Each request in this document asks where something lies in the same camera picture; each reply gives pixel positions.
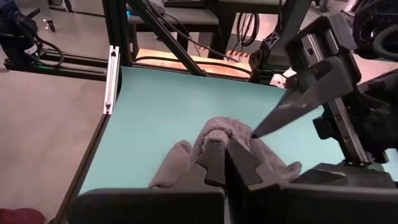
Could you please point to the black mat with hazard edge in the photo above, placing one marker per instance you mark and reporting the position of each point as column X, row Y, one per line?
column 239, row 54

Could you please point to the black aluminium table frame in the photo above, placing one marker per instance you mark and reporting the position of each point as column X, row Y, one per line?
column 116, row 31

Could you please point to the green table mat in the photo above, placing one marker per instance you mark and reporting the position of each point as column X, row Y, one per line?
column 161, row 109

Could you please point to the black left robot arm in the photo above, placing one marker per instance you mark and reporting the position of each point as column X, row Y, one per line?
column 267, row 46

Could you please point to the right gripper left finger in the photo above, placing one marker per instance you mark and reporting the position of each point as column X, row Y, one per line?
column 214, row 165

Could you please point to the grey towel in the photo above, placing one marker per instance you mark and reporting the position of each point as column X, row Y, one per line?
column 177, row 161

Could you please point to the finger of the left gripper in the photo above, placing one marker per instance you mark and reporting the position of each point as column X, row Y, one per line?
column 342, row 175
column 311, row 93

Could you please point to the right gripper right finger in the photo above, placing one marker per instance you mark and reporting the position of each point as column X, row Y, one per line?
column 245, row 174

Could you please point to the silver aluminium bracket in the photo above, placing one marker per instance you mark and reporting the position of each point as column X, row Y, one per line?
column 111, row 81

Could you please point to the red cloth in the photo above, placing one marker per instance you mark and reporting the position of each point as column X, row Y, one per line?
column 18, row 217

